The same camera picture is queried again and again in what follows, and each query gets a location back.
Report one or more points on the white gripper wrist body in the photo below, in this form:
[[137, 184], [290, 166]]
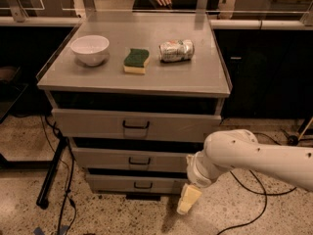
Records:
[[195, 174]]

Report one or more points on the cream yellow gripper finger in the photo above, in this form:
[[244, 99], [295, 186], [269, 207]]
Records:
[[189, 195]]

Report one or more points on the grey drawer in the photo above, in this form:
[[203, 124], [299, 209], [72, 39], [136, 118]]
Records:
[[131, 184], [135, 125], [131, 160]]

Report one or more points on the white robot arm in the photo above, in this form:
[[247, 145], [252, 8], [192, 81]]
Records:
[[224, 150]]

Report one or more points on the grey bottom drawer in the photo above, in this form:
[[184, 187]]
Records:
[[131, 184]]

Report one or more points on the grey top drawer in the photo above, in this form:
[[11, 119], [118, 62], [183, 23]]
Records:
[[135, 125]]

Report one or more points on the grey metal drawer cabinet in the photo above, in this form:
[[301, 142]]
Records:
[[195, 87]]

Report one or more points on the crushed silver soda can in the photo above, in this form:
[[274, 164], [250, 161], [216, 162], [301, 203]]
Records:
[[176, 50]]

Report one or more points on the green and yellow sponge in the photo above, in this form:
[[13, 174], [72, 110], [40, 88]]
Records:
[[136, 61]]

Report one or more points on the black stand leg left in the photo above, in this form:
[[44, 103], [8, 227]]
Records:
[[42, 200]]

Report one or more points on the white ceramic bowl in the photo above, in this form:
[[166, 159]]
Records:
[[91, 50]]

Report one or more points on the white horizontal rail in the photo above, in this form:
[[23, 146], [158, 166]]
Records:
[[216, 24]]

